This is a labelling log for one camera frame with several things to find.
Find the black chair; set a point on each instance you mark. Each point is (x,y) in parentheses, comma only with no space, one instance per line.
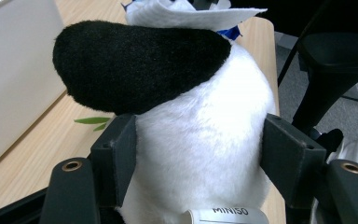
(332,62)

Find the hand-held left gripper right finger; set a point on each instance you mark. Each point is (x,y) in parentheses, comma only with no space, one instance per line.
(292,161)

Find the white plastic bin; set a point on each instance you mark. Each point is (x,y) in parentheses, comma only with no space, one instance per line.
(15,77)

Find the white wet wipe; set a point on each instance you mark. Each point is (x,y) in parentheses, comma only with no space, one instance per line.
(183,15)

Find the panda plush toy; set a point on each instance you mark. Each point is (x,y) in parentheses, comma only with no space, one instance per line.
(205,140)

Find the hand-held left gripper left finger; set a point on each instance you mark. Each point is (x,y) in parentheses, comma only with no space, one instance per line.
(115,161)

